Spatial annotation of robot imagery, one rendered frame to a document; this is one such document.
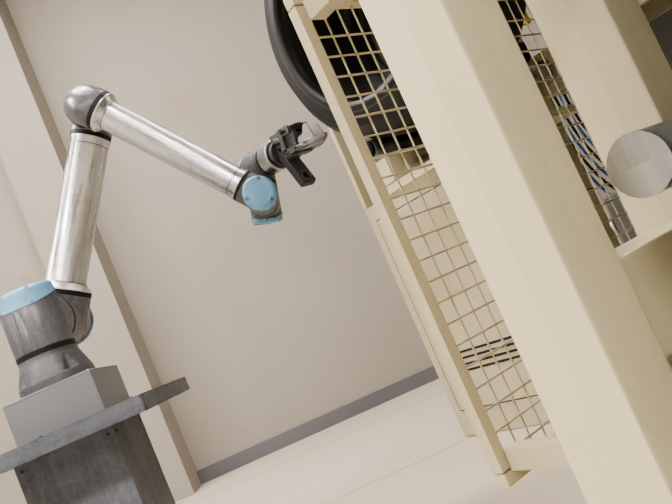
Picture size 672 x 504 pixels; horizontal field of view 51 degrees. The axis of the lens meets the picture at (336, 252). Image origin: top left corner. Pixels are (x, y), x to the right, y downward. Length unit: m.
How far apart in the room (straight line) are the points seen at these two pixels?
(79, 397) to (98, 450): 0.13
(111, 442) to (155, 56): 3.25
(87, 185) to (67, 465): 0.78
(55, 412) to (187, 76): 3.09
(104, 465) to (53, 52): 3.46
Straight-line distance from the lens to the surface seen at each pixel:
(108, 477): 1.83
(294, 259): 4.30
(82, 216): 2.13
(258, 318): 4.30
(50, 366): 1.90
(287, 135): 1.93
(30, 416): 1.89
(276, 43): 1.76
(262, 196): 1.89
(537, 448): 0.91
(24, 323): 1.93
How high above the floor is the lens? 0.58
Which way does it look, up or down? 5 degrees up
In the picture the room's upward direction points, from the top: 24 degrees counter-clockwise
